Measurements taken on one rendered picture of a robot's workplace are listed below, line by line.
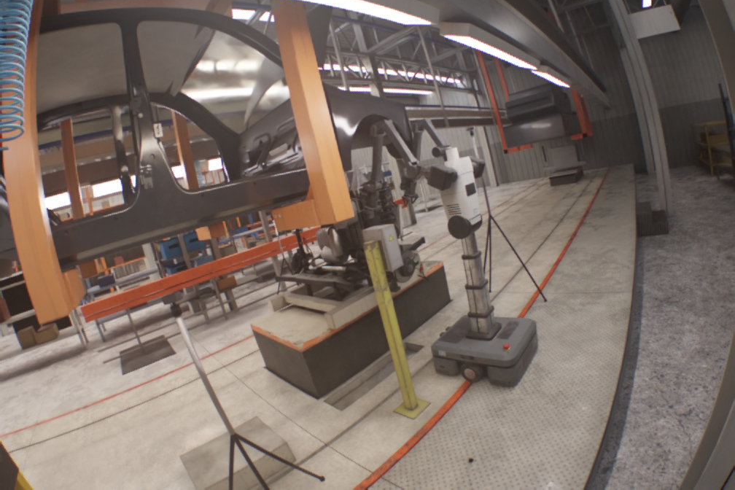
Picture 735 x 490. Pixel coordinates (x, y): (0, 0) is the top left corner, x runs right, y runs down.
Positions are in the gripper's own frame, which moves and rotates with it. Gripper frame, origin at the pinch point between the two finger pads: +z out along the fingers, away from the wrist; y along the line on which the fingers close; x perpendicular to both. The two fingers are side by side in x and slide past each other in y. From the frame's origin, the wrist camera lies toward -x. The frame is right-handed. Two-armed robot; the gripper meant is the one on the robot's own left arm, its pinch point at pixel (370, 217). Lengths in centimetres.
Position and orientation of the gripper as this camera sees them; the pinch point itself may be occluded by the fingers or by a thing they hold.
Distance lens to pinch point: 235.0
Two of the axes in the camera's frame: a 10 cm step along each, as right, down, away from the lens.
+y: -6.8, 2.4, -6.9
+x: 7.2, 4.0, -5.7
